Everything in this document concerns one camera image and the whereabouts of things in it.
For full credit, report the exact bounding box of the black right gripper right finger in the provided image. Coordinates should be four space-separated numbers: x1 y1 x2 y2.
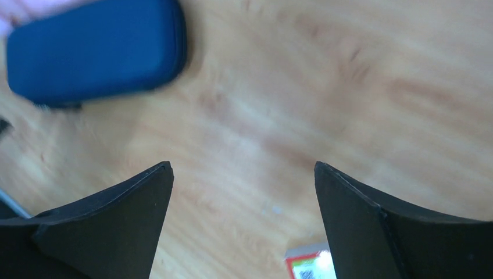
314 162 492 278

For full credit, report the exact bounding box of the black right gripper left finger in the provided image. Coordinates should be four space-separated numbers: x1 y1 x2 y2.
1 162 174 278

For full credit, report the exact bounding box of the red comic book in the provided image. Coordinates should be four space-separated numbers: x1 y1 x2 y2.
284 242 337 279

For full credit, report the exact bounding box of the pink student backpack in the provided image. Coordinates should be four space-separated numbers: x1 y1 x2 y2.
1 0 90 38

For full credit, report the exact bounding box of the blue zippered pencil case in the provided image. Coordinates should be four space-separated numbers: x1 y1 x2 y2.
6 1 187 108

